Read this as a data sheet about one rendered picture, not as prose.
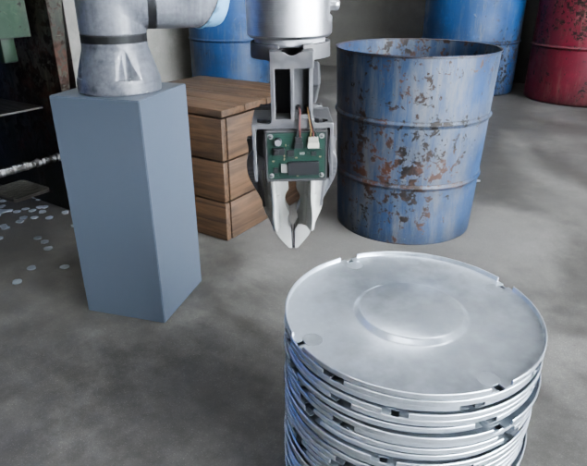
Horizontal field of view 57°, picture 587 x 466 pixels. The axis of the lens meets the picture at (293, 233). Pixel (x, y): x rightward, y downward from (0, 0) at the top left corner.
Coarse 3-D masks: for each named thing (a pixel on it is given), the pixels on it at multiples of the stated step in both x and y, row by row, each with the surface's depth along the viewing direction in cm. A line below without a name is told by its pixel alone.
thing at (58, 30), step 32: (32, 0) 141; (32, 32) 145; (64, 32) 144; (0, 64) 159; (32, 64) 150; (64, 64) 146; (0, 96) 165; (32, 96) 156; (0, 128) 171; (32, 128) 161; (0, 160) 178; (64, 192) 164
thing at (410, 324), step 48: (336, 288) 68; (384, 288) 67; (432, 288) 67; (480, 288) 68; (336, 336) 59; (384, 336) 58; (432, 336) 58; (480, 336) 59; (528, 336) 59; (384, 384) 52; (432, 384) 52; (480, 384) 52
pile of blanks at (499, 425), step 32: (288, 352) 63; (288, 384) 63; (320, 384) 55; (288, 416) 65; (320, 416) 57; (352, 416) 54; (384, 416) 52; (416, 416) 51; (448, 416) 51; (480, 416) 52; (512, 416) 55; (288, 448) 66; (320, 448) 59; (352, 448) 55; (384, 448) 55; (416, 448) 53; (448, 448) 53; (480, 448) 54; (512, 448) 57
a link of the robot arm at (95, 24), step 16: (80, 0) 91; (96, 0) 90; (112, 0) 91; (128, 0) 92; (144, 0) 92; (80, 16) 93; (96, 16) 92; (112, 16) 92; (128, 16) 93; (144, 16) 94; (80, 32) 95; (96, 32) 93; (112, 32) 93; (128, 32) 94; (144, 32) 98
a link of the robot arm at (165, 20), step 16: (160, 0) 93; (176, 0) 94; (192, 0) 94; (208, 0) 96; (224, 0) 96; (160, 16) 95; (176, 16) 96; (192, 16) 97; (208, 16) 98; (224, 16) 99
